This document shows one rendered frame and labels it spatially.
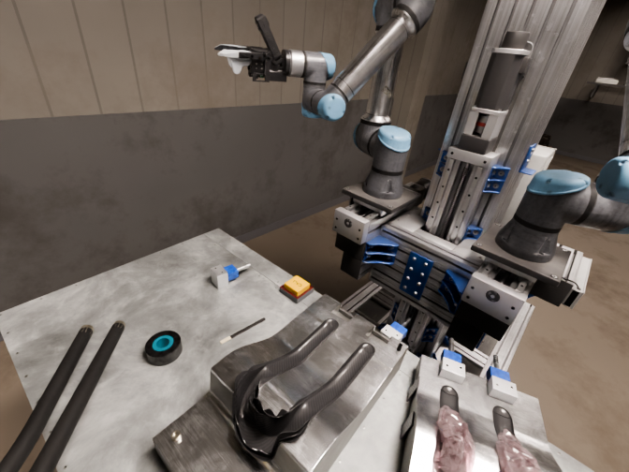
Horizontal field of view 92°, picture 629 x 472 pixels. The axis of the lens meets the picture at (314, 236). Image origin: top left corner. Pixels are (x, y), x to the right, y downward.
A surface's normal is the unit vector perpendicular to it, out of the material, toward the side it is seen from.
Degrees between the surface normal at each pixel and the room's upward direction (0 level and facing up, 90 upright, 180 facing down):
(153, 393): 0
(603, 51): 90
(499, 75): 90
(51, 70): 90
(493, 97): 90
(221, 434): 0
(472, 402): 0
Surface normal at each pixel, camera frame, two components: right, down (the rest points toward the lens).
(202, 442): 0.09, -0.85
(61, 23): 0.72, 0.42
